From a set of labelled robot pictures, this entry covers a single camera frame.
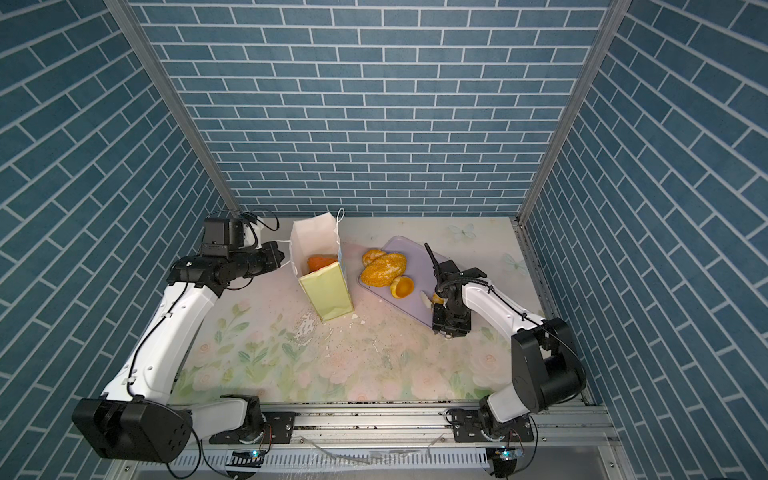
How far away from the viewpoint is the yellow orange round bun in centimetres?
96

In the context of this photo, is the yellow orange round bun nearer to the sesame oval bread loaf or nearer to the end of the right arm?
the sesame oval bread loaf

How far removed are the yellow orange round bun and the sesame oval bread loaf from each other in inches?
0.6

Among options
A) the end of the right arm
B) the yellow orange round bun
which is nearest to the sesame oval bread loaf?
the yellow orange round bun

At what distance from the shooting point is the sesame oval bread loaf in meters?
0.98
